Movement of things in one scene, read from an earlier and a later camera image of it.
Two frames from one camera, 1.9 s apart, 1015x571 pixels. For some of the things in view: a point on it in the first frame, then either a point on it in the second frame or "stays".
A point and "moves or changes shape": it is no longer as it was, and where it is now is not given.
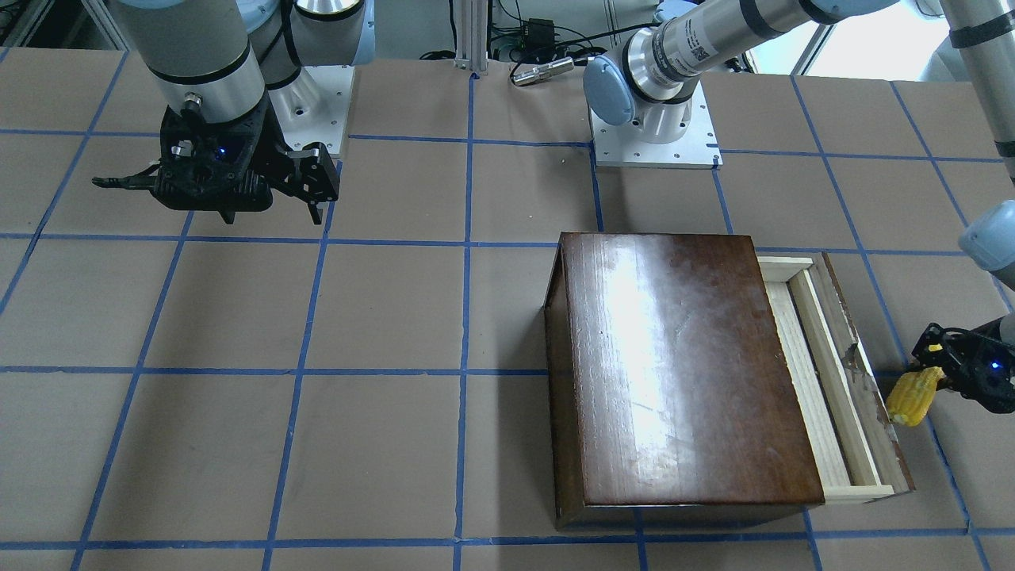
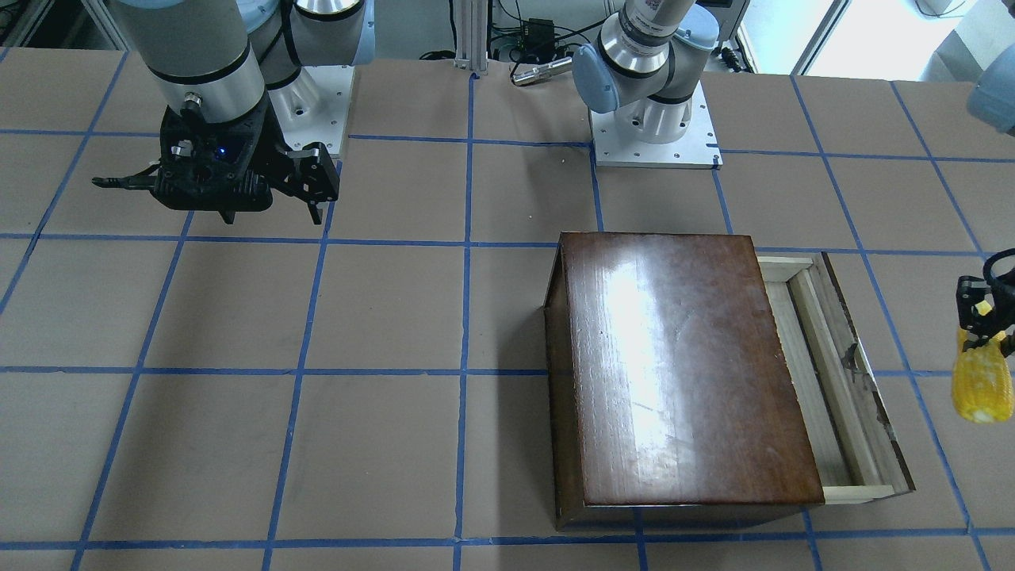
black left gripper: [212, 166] stays
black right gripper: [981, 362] → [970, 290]
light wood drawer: [845, 423] stays
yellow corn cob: [913, 395] moves or changes shape
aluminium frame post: [471, 32] stays
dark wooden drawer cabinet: [670, 398] stays
